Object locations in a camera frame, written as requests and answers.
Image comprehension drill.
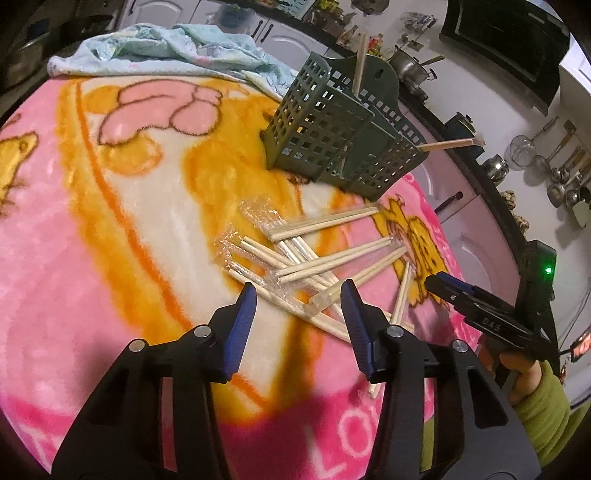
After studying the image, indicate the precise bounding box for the wooden storage shelf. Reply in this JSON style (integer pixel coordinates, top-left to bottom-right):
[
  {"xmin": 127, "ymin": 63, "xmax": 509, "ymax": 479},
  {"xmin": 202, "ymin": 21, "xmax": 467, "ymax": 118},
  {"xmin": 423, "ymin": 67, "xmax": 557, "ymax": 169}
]
[{"xmin": 0, "ymin": 0, "xmax": 125, "ymax": 107}]

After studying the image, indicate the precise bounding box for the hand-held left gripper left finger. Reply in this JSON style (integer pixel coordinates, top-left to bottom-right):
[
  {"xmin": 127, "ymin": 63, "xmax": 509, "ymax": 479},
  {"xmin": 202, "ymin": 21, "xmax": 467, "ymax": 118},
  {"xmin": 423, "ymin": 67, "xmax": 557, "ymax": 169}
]
[{"xmin": 51, "ymin": 282, "xmax": 257, "ymax": 480}]

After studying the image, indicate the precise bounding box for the light blue patterned cloth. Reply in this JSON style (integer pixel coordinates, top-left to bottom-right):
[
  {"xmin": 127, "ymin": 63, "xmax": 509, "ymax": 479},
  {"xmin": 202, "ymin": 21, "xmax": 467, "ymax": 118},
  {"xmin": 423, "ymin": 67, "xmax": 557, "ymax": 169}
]
[{"xmin": 48, "ymin": 23, "xmax": 301, "ymax": 100}]

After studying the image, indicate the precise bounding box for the pile of chopsticks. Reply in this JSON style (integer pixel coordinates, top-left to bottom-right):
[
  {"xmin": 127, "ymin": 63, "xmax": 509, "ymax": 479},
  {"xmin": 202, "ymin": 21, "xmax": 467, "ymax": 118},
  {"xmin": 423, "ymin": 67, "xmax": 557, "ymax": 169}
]
[{"xmin": 217, "ymin": 198, "xmax": 416, "ymax": 398}]

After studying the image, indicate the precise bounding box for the white wall cabinet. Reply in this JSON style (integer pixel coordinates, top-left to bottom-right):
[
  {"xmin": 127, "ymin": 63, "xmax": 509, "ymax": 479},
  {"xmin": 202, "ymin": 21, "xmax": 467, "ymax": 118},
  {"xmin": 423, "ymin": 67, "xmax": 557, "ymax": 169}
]
[{"xmin": 558, "ymin": 41, "xmax": 591, "ymax": 139}]

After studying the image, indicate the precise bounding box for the pink printed blanket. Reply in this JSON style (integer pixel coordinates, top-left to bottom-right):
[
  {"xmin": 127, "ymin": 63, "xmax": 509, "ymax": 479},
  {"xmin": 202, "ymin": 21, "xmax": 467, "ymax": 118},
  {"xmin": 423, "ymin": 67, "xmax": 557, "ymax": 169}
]
[{"xmin": 0, "ymin": 76, "xmax": 522, "ymax": 480}]

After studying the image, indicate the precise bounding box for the person's right hand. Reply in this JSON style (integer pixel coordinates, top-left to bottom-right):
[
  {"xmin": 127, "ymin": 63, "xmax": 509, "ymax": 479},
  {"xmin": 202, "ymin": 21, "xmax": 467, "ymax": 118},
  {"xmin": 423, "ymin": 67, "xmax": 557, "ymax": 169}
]
[{"xmin": 479, "ymin": 342, "xmax": 546, "ymax": 408}]

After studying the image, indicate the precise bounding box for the blue hanging plastic basket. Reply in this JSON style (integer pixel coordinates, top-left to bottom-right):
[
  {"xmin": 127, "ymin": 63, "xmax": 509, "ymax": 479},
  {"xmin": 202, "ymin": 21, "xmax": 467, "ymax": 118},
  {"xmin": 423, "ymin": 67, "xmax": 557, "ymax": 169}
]
[{"xmin": 215, "ymin": 4, "xmax": 259, "ymax": 28}]

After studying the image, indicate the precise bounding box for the stainless steel kettle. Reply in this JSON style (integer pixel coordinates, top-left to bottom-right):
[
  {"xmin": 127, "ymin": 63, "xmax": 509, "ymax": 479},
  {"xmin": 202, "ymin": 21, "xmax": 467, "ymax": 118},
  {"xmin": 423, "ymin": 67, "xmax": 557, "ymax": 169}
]
[{"xmin": 480, "ymin": 154, "xmax": 511, "ymax": 182}]

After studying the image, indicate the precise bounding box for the green plastic utensil holder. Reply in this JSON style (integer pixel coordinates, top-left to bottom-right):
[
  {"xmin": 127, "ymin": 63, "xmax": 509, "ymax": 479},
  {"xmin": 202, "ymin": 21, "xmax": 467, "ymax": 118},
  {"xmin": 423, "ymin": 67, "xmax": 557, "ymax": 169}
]
[{"xmin": 261, "ymin": 52, "xmax": 428, "ymax": 201}]

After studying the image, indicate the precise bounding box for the stainless steel cooking pot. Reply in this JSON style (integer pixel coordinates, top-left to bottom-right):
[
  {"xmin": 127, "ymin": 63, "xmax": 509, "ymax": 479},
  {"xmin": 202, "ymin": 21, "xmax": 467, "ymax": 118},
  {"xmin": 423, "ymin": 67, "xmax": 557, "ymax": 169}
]
[{"xmin": 388, "ymin": 44, "xmax": 446, "ymax": 86}]

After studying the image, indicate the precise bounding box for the hanging wire strainer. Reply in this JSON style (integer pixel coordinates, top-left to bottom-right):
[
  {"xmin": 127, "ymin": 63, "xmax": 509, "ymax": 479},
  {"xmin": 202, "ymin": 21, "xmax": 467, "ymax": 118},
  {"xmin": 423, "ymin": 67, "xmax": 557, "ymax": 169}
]
[{"xmin": 505, "ymin": 115, "xmax": 559, "ymax": 168}]

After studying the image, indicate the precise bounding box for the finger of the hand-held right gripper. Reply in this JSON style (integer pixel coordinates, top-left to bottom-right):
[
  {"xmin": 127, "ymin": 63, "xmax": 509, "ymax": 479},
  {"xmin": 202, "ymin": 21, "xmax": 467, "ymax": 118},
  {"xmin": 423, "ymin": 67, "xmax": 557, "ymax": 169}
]
[
  {"xmin": 436, "ymin": 271, "xmax": 520, "ymax": 310},
  {"xmin": 426, "ymin": 276, "xmax": 546, "ymax": 352}
]

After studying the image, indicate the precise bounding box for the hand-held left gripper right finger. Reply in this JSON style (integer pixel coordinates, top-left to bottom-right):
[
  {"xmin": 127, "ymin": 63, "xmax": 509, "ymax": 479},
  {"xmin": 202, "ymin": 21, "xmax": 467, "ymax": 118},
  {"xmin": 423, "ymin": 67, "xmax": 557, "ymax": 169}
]
[{"xmin": 341, "ymin": 279, "xmax": 541, "ymax": 480}]

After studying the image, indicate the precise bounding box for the wall rack with small tools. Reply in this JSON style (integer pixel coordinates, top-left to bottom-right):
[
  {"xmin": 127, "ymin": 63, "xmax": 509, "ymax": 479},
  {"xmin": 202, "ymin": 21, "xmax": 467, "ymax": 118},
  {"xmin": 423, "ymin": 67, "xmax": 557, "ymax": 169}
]
[{"xmin": 402, "ymin": 14, "xmax": 437, "ymax": 31}]

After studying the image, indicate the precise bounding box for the row of hanging kitchen utensils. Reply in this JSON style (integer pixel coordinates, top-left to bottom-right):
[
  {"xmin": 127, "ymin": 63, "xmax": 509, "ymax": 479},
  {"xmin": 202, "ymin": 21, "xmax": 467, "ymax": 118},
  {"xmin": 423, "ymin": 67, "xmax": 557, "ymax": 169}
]
[{"xmin": 534, "ymin": 121, "xmax": 591, "ymax": 229}]

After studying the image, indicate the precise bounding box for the black range hood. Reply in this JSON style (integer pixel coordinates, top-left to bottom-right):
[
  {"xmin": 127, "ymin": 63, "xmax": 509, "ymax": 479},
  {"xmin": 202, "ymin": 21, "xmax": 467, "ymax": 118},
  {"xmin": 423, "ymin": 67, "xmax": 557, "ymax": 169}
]
[{"xmin": 438, "ymin": 0, "xmax": 571, "ymax": 116}]

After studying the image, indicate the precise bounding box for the wooden chopstick pair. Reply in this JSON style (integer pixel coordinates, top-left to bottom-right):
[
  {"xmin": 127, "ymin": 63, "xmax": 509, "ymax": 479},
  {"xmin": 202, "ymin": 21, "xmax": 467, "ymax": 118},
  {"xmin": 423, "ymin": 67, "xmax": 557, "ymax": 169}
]
[
  {"xmin": 418, "ymin": 134, "xmax": 484, "ymax": 153},
  {"xmin": 353, "ymin": 32, "xmax": 368, "ymax": 91}
]

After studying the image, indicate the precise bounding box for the person's right forearm green sleeve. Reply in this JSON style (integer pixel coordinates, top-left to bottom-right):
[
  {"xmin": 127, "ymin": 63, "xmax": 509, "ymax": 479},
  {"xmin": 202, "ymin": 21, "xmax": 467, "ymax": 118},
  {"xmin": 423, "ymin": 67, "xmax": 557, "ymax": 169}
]
[{"xmin": 510, "ymin": 360, "xmax": 575, "ymax": 469}]

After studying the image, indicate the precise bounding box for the row of sauce bottles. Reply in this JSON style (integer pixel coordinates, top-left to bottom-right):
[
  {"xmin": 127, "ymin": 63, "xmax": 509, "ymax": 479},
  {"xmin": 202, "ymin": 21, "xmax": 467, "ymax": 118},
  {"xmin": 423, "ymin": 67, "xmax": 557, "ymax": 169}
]
[{"xmin": 337, "ymin": 23, "xmax": 385, "ymax": 57}]

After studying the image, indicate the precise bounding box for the pile of garlic bulbs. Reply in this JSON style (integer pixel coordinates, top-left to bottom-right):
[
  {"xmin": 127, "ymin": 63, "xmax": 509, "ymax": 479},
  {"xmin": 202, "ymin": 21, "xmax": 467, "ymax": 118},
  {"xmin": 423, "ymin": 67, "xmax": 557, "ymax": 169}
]
[{"xmin": 502, "ymin": 189, "xmax": 533, "ymax": 232}]

